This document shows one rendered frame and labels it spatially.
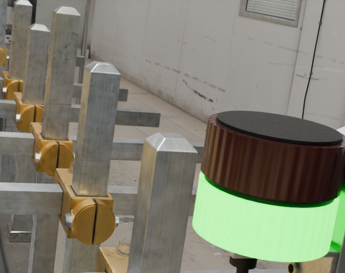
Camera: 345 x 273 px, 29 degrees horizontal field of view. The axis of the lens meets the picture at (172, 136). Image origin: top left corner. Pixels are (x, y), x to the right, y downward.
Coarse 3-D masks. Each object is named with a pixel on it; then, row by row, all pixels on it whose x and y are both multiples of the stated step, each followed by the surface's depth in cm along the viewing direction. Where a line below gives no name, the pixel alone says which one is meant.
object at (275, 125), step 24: (216, 120) 28; (240, 120) 28; (264, 120) 29; (288, 120) 30; (312, 144) 26; (336, 144) 27; (240, 192) 27; (240, 264) 29; (288, 264) 32; (312, 264) 31
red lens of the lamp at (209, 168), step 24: (216, 144) 27; (240, 144) 26; (264, 144) 26; (288, 144) 26; (216, 168) 27; (240, 168) 26; (264, 168) 26; (288, 168) 26; (312, 168) 26; (336, 168) 27; (264, 192) 26; (288, 192) 26; (312, 192) 26; (336, 192) 27
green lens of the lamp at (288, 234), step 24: (216, 192) 27; (216, 216) 27; (240, 216) 27; (264, 216) 26; (288, 216) 26; (312, 216) 27; (216, 240) 27; (240, 240) 27; (264, 240) 27; (288, 240) 27; (312, 240) 27
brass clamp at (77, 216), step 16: (64, 176) 85; (64, 192) 81; (64, 208) 81; (80, 208) 76; (96, 208) 77; (112, 208) 79; (64, 224) 77; (80, 224) 76; (96, 224) 77; (112, 224) 77; (80, 240) 77; (96, 240) 77
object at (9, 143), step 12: (0, 132) 105; (12, 132) 106; (0, 144) 103; (12, 144) 104; (24, 144) 104; (120, 144) 110; (132, 144) 110; (192, 144) 115; (120, 156) 110; (132, 156) 111
